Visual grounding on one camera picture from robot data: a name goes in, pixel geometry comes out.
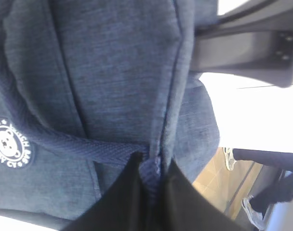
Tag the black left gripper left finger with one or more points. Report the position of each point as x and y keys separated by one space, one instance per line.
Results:
x=120 y=207

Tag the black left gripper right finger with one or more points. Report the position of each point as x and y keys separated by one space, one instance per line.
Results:
x=183 y=208

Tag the navy blue lunch bag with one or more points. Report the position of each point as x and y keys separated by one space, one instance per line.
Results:
x=84 y=84

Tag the white sneaker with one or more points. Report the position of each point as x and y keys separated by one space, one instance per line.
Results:
x=255 y=218
x=229 y=158

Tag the person's dark trouser legs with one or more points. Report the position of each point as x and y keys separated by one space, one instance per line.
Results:
x=277 y=188

